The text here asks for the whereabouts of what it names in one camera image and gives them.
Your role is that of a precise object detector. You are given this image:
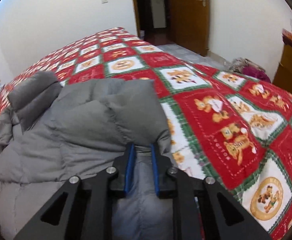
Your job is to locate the grey puffer jacket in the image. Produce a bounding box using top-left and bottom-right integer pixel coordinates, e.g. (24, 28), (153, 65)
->
(0, 72), (173, 239)

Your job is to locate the clothes pile on floor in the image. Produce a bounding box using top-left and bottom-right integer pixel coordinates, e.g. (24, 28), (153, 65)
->
(228, 57), (271, 83)

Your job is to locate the red teddy bear bedspread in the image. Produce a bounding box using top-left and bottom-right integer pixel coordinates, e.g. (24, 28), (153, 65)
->
(0, 28), (292, 239)

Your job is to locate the brown wooden door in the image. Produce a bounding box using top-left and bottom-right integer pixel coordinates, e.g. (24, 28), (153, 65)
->
(169, 0), (210, 56)

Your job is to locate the silver door handle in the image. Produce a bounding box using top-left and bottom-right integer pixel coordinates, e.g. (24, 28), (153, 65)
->
(196, 0), (206, 7)

